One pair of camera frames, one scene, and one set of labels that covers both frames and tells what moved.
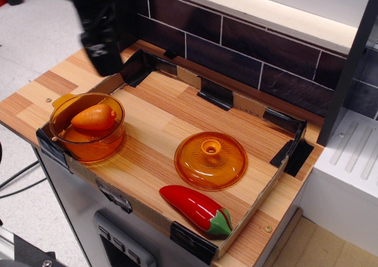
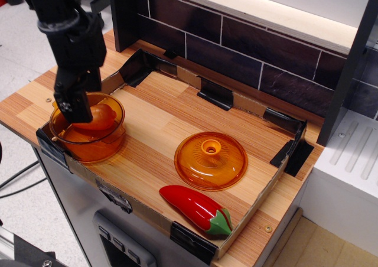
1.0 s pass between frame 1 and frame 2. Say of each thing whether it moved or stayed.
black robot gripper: moved
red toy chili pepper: stayed
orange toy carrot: stayed
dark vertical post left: stayed
